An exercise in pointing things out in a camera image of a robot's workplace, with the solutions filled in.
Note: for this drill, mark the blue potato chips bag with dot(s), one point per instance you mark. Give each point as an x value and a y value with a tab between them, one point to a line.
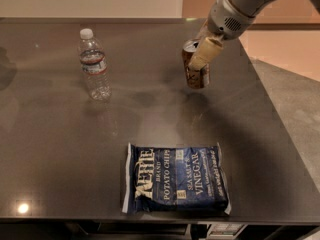
175	179

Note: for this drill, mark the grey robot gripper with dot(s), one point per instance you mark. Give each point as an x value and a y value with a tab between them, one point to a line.
224	21

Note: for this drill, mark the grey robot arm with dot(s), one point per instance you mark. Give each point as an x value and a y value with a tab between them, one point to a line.
250	8

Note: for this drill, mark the clear plastic water bottle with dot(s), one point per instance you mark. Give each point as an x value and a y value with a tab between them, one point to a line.
94	66

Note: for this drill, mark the orange soda can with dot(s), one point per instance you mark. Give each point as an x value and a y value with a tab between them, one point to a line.
195	79

